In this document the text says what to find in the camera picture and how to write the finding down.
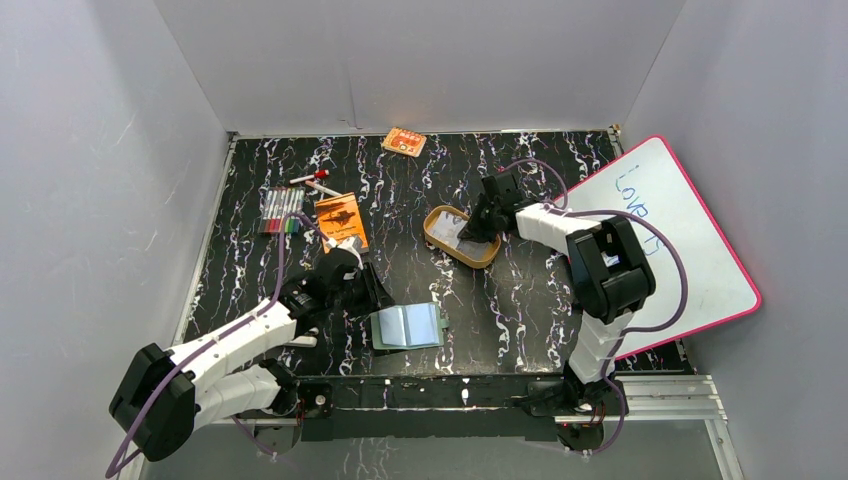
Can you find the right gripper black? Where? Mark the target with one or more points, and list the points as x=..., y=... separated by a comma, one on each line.
x=473, y=230

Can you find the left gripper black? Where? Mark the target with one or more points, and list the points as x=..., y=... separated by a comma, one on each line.
x=370, y=291

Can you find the white VIP card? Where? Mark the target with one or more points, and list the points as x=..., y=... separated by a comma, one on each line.
x=447, y=227

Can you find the tan oval tray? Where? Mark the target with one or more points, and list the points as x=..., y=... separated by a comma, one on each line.
x=454, y=253

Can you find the green card holder wallet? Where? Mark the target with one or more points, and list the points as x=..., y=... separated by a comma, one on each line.
x=408, y=327

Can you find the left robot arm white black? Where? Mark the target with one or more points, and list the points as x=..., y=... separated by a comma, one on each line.
x=167, y=394

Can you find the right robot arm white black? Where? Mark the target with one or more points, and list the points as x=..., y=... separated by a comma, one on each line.
x=611, y=277

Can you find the small orange card box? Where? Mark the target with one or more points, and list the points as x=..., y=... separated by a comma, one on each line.
x=405, y=142

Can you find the white stapler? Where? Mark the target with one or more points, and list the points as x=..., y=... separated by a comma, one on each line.
x=303, y=341

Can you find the orange paperback book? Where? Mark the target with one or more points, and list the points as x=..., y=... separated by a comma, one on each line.
x=339, y=218

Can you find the white marker pen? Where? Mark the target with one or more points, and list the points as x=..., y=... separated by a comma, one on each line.
x=323, y=189

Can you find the red capped marker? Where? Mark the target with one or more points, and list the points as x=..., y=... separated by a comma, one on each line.
x=311, y=177

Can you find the pack of coloured markers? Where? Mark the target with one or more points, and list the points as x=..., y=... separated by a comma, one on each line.
x=278, y=203

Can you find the pink framed whiteboard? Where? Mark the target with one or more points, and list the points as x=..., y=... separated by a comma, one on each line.
x=649, y=181

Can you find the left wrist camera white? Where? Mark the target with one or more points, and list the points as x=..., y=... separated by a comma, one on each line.
x=352, y=245

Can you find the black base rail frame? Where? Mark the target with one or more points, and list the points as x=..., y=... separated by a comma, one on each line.
x=535, y=407

